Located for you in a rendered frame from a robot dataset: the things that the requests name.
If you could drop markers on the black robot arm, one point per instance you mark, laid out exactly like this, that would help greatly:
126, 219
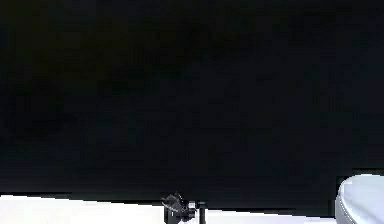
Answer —
200, 213

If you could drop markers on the white toilet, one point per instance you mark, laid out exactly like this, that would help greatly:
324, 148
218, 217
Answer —
363, 200

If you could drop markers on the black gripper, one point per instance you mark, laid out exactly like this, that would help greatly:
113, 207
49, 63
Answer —
174, 207

